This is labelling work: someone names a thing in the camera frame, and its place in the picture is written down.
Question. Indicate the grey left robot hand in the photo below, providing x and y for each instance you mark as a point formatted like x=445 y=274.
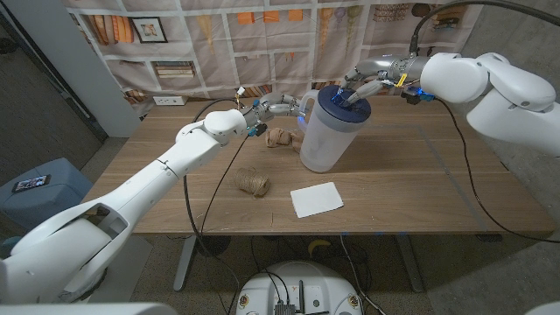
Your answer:
x=275 y=106

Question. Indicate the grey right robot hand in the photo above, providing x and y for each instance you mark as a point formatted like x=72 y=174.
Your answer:
x=385 y=67

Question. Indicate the dark blue pitcher lid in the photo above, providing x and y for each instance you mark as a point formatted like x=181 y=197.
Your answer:
x=345 y=114

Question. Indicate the translucent plastic pitcher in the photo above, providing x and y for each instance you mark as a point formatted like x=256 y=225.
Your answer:
x=326 y=149

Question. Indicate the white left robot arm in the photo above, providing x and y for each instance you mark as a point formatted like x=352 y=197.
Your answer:
x=175 y=162

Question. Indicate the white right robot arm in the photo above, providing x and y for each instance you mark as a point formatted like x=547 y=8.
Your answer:
x=494 y=87

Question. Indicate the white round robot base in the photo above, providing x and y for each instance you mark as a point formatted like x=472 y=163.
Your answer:
x=302 y=284

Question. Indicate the crumpled brown rag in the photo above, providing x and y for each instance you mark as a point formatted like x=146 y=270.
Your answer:
x=277 y=137

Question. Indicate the printed bookshelf backdrop cloth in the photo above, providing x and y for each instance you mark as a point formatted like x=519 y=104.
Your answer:
x=262 y=44

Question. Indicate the brown twine ball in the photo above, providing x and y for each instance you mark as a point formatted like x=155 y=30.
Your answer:
x=254 y=183

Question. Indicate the white paper sheet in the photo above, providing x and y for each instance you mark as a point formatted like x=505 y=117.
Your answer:
x=316 y=200

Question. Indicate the white power outlet strip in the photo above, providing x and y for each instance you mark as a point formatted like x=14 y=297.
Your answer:
x=170 y=100

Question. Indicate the yellow curved object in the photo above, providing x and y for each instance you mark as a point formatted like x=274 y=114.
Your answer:
x=318 y=245

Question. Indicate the black round floor object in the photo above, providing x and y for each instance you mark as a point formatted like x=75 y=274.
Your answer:
x=213 y=246

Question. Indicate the grey metal table leg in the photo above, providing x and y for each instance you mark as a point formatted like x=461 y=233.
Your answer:
x=184 y=267
x=411 y=267

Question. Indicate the white floor platform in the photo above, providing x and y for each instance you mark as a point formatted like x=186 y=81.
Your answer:
x=131 y=262

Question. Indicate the black smartphone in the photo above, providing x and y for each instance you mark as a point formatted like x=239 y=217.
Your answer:
x=30 y=184

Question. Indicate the teal round object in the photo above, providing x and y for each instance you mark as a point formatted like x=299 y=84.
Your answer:
x=9 y=247

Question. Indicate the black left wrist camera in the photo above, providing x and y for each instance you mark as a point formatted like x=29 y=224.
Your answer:
x=258 y=129

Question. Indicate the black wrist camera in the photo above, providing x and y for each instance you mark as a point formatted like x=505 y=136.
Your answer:
x=413 y=94
x=258 y=129

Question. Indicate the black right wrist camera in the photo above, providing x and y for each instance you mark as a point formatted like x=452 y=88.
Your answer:
x=413 y=94

